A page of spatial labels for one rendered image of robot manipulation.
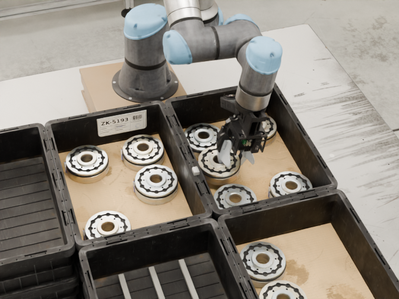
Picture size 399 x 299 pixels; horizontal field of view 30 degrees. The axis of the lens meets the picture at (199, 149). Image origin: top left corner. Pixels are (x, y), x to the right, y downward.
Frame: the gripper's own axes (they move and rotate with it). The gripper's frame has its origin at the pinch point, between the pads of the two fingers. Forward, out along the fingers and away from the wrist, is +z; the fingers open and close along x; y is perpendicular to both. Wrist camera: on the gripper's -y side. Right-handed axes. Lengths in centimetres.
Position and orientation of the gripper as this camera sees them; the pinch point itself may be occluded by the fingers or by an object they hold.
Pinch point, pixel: (231, 159)
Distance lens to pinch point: 180.5
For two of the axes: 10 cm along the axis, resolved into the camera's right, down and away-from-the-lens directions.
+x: 9.3, -1.0, 3.4
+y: 3.2, 6.8, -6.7
